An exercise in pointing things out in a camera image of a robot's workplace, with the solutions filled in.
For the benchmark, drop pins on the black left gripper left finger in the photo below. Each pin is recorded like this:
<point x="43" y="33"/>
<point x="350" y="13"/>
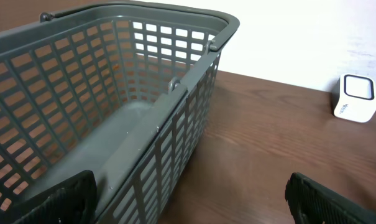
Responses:
<point x="72" y="201"/>

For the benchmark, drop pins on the dark grey plastic basket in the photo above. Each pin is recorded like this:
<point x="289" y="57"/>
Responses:
<point x="119" y="88"/>

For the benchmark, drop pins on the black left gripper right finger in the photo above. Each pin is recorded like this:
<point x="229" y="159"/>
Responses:
<point x="311" y="203"/>

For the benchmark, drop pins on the white barcode scanner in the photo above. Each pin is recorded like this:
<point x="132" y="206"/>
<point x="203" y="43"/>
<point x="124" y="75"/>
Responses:
<point x="353" y="98"/>

